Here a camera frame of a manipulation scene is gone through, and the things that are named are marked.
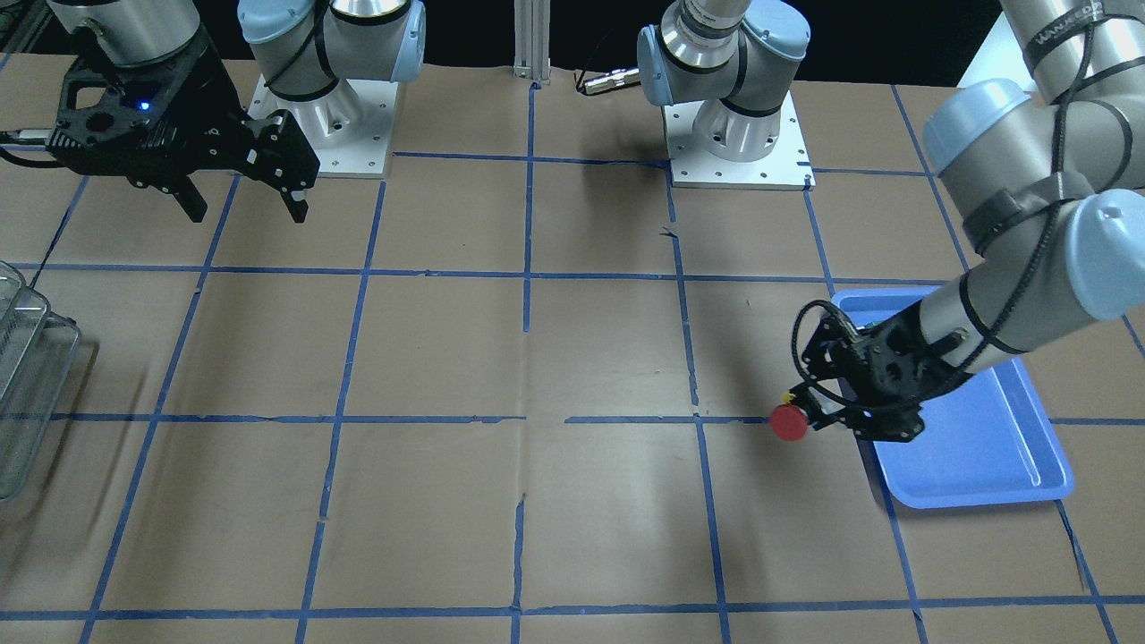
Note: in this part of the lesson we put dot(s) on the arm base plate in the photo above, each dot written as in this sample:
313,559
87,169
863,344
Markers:
710,147
350,129

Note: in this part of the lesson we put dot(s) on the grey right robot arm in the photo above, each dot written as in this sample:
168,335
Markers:
304,48

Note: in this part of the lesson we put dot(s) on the red emergency stop button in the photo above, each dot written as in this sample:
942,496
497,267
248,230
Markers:
790,420

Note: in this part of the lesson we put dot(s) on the blue plastic tray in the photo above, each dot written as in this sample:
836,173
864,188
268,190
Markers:
988,442

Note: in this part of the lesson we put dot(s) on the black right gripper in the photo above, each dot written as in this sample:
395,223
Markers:
217,109

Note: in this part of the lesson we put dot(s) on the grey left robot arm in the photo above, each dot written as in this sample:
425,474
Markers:
1050,194

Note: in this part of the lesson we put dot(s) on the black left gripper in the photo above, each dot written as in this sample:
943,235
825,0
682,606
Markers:
914,351

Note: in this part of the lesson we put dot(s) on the aluminium frame post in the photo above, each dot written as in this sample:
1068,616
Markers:
531,40

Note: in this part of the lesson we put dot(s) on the silver wire mesh shelf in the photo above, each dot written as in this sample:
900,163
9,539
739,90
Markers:
38,348

